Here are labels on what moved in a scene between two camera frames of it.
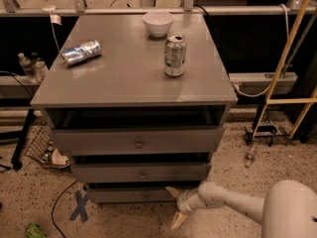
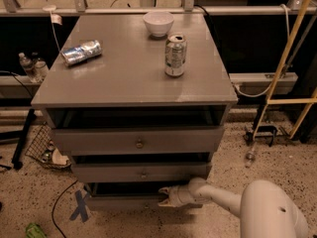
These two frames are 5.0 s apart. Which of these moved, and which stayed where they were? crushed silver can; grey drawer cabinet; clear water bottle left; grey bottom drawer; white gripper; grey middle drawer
Moved: grey bottom drawer; white gripper
Stayed: crushed silver can; grey drawer cabinet; grey middle drawer; clear water bottle left
